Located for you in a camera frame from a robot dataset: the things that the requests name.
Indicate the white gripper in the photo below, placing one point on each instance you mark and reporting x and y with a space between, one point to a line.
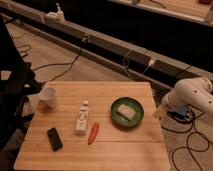
159 112

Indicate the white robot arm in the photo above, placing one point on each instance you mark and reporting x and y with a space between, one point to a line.
195 92

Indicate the blue box on floor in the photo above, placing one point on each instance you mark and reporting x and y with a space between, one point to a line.
182 111

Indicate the green round bowl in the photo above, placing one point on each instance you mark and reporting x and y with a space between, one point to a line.
123 121

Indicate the white sponge in bowl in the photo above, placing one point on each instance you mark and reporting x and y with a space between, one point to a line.
126 111

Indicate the red chili pepper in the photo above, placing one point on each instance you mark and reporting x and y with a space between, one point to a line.
93 133

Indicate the white tube bottle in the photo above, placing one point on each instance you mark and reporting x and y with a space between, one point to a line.
82 119

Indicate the black smartphone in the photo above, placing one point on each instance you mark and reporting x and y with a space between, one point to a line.
54 139

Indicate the white paper cup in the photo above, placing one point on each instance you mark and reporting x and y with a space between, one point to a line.
48 97

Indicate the long metal rail beam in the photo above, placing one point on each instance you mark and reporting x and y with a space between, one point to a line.
146 43

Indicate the white object on rail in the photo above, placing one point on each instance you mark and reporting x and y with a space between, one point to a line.
58 15

